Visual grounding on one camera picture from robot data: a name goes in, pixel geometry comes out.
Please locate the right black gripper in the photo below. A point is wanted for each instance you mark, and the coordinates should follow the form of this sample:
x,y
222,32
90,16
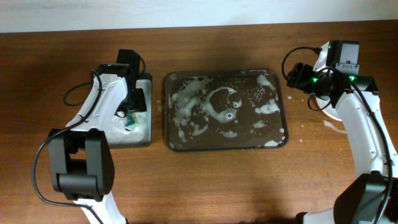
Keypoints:
x,y
296,74

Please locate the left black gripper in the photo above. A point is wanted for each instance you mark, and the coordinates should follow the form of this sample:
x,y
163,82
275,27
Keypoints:
x,y
137,104

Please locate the green sponge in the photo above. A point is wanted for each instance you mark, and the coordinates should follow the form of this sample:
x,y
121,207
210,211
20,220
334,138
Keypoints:
x,y
131,121

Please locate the white plate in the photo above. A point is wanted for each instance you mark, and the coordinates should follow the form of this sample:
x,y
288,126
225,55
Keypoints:
x,y
327,109

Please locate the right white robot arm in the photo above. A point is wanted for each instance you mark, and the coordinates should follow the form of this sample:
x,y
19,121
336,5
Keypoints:
x,y
335,78

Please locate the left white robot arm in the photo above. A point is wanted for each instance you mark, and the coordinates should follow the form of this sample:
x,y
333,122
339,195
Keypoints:
x,y
81,164

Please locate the left black soapy tray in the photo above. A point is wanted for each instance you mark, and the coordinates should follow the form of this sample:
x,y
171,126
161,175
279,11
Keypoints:
x,y
117,135

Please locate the centre black dish tray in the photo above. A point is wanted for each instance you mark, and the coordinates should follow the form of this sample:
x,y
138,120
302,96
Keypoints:
x,y
224,110

